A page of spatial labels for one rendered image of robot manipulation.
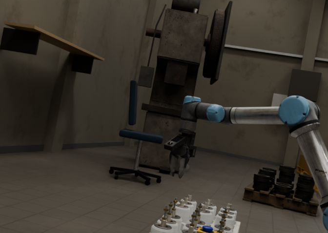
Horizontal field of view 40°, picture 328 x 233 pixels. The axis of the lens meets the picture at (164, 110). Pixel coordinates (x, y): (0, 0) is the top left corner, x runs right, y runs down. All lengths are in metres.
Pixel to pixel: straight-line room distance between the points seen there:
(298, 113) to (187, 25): 4.52
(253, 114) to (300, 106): 0.31
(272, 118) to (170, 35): 4.28
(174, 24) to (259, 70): 6.41
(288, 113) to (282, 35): 10.74
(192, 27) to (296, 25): 6.67
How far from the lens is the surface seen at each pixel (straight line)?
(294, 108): 1.75
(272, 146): 12.18
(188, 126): 2.00
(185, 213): 2.45
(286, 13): 12.61
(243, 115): 2.01
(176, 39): 6.12
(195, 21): 6.16
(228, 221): 2.42
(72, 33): 5.97
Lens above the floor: 0.70
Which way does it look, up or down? 1 degrees up
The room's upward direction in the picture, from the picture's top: 11 degrees clockwise
